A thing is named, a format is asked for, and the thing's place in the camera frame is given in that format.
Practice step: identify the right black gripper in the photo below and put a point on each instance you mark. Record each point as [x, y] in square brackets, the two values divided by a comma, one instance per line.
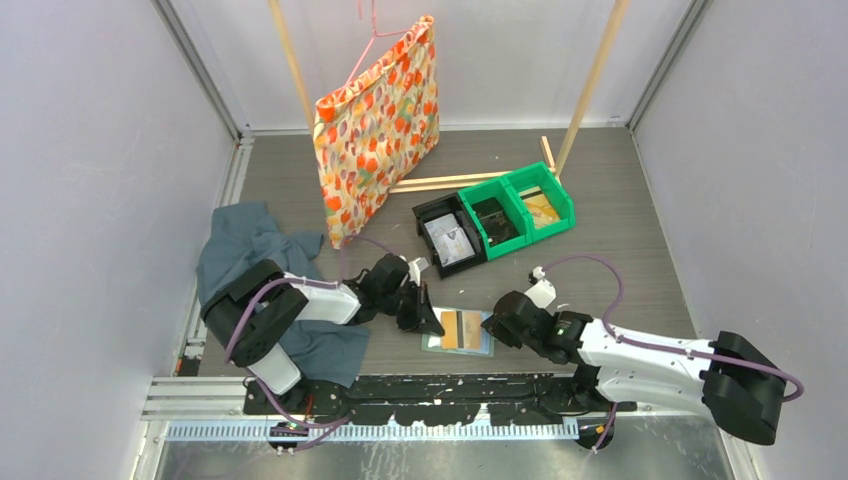
[499, 328]

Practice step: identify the green bin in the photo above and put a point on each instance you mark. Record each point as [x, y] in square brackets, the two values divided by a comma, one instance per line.
[496, 188]
[538, 174]

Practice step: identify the pink wire hanger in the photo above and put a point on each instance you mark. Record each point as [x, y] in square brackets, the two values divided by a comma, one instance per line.
[378, 32]

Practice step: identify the blue-grey cloth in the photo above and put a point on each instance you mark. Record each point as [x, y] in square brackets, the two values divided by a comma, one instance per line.
[244, 234]

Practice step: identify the green bin left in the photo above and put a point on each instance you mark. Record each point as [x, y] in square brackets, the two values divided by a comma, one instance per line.
[496, 188]

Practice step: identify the green bin right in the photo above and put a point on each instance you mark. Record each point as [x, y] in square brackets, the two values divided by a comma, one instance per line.
[538, 174]

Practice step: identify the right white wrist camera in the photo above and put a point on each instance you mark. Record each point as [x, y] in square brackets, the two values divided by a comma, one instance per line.
[542, 292]

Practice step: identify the wooden clothes rack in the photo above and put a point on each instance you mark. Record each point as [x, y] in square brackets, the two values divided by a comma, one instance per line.
[553, 163]

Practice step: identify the yellow cards in right bin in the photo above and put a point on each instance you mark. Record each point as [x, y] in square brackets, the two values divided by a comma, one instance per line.
[543, 213]

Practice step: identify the green card holder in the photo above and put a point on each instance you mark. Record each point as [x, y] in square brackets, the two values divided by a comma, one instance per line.
[432, 343]

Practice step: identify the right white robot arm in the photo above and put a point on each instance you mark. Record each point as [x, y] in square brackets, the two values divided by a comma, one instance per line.
[727, 380]

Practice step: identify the black storage bin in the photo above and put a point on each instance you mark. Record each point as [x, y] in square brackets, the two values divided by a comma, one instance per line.
[441, 206]

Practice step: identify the cards in black bin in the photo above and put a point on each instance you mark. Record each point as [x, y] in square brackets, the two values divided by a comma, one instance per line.
[449, 239]

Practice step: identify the orange floral hanging garment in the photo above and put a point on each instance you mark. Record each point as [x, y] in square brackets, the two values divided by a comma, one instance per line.
[369, 134]

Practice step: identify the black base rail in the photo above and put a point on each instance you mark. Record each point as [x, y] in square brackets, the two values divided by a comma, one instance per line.
[443, 400]

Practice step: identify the tan credit card in holder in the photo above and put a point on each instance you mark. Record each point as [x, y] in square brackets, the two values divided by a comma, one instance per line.
[472, 333]

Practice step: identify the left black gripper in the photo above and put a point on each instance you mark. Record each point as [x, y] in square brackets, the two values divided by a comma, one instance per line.
[422, 317]

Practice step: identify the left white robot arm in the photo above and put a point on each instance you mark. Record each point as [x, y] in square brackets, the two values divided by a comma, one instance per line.
[250, 315]

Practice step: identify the cards in left green bin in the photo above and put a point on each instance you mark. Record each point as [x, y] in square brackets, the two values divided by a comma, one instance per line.
[495, 221]

